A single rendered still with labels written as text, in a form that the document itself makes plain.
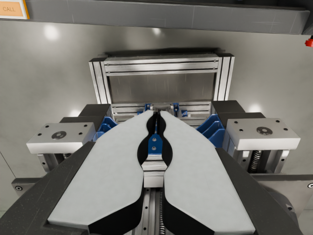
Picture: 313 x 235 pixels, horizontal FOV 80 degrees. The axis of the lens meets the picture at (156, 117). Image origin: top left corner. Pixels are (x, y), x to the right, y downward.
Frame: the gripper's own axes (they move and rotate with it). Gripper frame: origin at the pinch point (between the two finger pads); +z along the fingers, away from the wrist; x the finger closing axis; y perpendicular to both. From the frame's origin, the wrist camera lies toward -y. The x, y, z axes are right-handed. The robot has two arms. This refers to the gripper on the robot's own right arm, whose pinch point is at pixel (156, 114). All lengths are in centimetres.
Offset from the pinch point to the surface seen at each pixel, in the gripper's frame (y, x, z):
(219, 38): 11, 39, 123
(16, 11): -4.1, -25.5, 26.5
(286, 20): -4.9, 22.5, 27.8
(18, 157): 125, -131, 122
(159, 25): -2.9, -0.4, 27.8
